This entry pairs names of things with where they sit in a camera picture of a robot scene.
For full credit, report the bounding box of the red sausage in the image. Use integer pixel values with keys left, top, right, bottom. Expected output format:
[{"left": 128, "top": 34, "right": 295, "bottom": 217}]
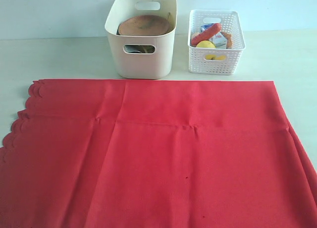
[{"left": 191, "top": 23, "right": 222, "bottom": 46}]

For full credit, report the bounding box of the yellow cheese wedge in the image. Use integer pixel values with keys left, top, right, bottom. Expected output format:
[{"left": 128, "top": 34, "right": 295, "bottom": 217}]
[{"left": 205, "top": 55, "right": 226, "bottom": 61}]

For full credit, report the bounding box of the white perforated plastic basket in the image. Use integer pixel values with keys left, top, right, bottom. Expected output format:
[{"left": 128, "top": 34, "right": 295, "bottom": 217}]
[{"left": 188, "top": 9, "right": 245, "bottom": 75}]

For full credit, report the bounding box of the brown wooden plate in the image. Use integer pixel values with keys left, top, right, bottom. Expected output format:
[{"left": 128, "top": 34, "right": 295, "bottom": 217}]
[{"left": 117, "top": 15, "right": 170, "bottom": 36}]

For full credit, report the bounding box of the blue white milk carton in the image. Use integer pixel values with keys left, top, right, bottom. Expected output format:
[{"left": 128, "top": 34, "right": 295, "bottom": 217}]
[{"left": 201, "top": 23, "right": 227, "bottom": 49}]

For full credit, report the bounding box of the stainless steel cup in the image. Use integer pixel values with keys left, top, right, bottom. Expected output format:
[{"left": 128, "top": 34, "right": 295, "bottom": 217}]
[{"left": 124, "top": 45, "right": 142, "bottom": 54}]

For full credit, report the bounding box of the yellow lemon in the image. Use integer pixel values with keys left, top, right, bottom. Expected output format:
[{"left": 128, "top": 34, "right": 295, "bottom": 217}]
[{"left": 196, "top": 40, "right": 216, "bottom": 49}]

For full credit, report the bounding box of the cream plastic bin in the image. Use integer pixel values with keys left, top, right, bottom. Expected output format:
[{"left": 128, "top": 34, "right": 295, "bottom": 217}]
[{"left": 105, "top": 0, "right": 177, "bottom": 79}]

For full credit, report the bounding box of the red tablecloth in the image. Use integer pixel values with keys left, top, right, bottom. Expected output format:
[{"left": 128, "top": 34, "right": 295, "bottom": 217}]
[{"left": 0, "top": 79, "right": 317, "bottom": 228}]

